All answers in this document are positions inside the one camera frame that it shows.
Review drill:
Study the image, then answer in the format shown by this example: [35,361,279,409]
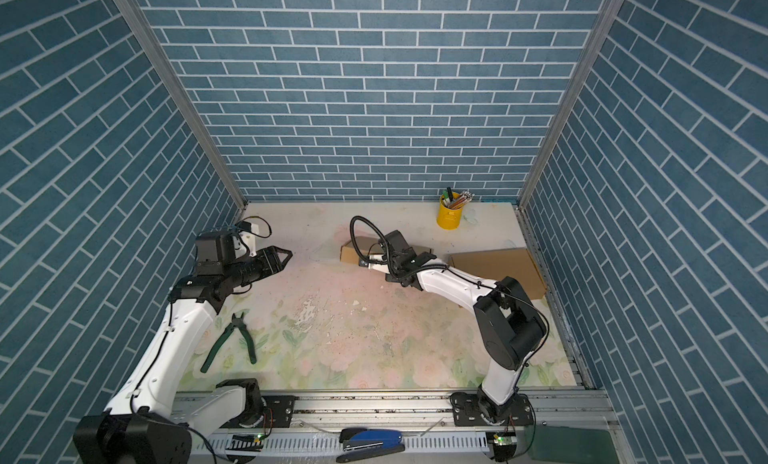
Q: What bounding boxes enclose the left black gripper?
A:
[222,245,292,290]

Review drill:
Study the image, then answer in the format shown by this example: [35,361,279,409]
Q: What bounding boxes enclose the cardboard sheet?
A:
[339,235,433,267]

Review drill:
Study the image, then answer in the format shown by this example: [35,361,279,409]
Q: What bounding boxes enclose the cardboard box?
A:
[449,248,547,300]

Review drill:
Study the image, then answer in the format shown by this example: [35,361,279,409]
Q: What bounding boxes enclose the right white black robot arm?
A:
[379,231,550,423]

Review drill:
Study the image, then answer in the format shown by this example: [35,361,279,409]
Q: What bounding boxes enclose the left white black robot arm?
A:
[73,229,293,463]

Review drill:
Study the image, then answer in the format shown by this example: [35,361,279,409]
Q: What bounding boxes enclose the green box at front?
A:
[528,426,619,464]

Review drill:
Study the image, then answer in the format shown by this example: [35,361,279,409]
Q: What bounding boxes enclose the yellow pen cup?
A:
[436,198,462,230]

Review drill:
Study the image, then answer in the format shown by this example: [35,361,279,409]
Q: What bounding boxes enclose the pens in cup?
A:
[440,187,474,210]

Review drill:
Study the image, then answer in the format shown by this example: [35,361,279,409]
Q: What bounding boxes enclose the blue black stapler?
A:
[336,427,405,463]

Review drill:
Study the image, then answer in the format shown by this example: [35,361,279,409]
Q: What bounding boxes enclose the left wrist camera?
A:
[236,221,259,257]

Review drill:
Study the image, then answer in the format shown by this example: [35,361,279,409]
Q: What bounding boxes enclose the green handled pliers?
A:
[199,310,259,375]

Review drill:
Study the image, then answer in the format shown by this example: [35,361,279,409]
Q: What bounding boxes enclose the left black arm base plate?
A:
[224,395,296,431]

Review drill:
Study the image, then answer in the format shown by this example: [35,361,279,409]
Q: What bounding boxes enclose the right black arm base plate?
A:
[449,390,535,427]

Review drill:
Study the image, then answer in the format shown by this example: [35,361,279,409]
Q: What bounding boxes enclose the aluminium front rail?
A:
[173,388,632,463]

